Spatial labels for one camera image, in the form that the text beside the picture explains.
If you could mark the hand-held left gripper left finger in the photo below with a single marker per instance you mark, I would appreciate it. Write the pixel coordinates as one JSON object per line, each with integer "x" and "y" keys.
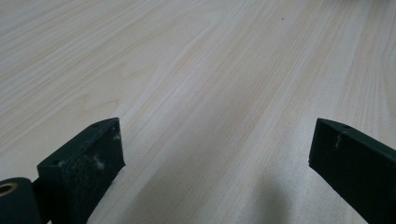
{"x": 81, "y": 168}

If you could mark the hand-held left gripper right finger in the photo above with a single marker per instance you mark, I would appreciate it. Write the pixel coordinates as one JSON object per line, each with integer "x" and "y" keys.
{"x": 358, "y": 165}

